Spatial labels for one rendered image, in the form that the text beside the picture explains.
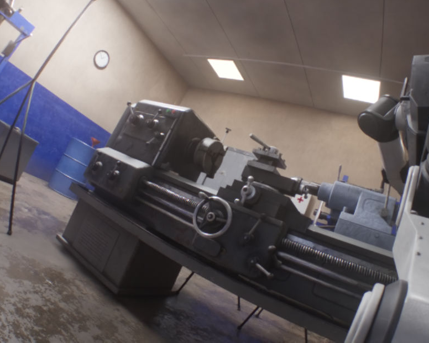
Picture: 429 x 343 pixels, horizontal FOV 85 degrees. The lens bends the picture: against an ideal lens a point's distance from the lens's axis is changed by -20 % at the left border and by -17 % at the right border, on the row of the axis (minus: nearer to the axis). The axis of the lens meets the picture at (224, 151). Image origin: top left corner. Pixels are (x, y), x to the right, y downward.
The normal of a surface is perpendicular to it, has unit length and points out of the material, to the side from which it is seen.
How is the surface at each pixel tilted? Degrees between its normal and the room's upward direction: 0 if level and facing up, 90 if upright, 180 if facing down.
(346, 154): 90
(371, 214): 68
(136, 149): 90
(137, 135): 90
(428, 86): 75
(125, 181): 90
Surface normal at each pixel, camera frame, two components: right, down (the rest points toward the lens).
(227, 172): -0.39, -0.41
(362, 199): -0.28, -0.61
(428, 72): -0.47, -0.68
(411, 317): -0.25, -0.76
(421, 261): -0.04, -0.93
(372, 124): -0.80, 0.50
